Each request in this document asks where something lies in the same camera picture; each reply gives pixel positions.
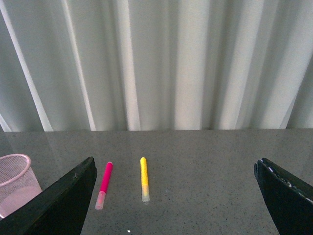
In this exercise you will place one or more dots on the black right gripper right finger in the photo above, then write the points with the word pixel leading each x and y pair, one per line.
pixel 288 199

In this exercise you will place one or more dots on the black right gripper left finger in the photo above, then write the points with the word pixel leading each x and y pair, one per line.
pixel 60 209

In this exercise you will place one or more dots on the white pleated curtain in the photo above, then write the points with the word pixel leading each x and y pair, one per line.
pixel 137 65

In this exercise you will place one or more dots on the pink mesh pen cup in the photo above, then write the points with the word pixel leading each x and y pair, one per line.
pixel 18 183

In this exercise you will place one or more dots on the yellow marker pen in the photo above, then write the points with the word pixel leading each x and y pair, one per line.
pixel 144 180

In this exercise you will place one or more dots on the pink marker pen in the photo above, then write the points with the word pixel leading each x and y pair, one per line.
pixel 104 186

